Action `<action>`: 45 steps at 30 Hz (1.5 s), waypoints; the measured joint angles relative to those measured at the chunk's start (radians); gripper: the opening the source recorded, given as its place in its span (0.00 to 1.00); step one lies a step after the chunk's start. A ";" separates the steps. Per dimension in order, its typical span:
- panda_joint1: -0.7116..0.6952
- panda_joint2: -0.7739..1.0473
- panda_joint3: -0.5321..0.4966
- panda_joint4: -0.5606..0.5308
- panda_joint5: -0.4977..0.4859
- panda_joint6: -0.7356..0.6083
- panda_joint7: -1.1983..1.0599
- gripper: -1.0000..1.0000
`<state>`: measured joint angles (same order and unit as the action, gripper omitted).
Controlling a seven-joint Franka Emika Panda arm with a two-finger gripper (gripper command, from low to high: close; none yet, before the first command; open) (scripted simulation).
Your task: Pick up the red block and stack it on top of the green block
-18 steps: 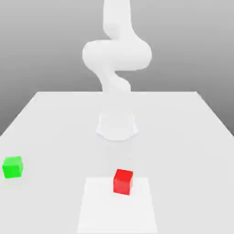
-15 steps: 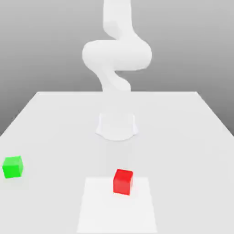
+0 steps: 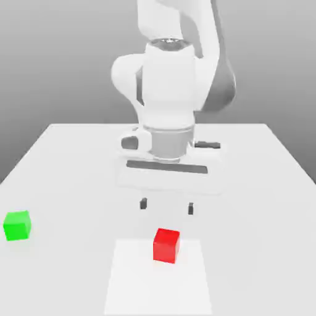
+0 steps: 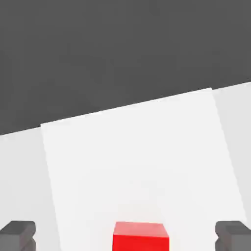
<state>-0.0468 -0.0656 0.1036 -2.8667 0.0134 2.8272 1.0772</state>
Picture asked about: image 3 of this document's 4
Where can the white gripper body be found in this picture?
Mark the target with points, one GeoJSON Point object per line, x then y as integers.
{"type": "Point", "coordinates": [167, 181]}

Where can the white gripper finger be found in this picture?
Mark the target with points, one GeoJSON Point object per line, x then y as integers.
{"type": "Point", "coordinates": [143, 204]}
{"type": "Point", "coordinates": [190, 208]}

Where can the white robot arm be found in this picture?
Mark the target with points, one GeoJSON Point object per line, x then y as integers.
{"type": "Point", "coordinates": [167, 84]}

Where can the small red cube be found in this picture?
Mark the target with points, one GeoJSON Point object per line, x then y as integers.
{"type": "Point", "coordinates": [165, 246]}

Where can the small green cube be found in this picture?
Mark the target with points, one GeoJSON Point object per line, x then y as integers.
{"type": "Point", "coordinates": [16, 226]}

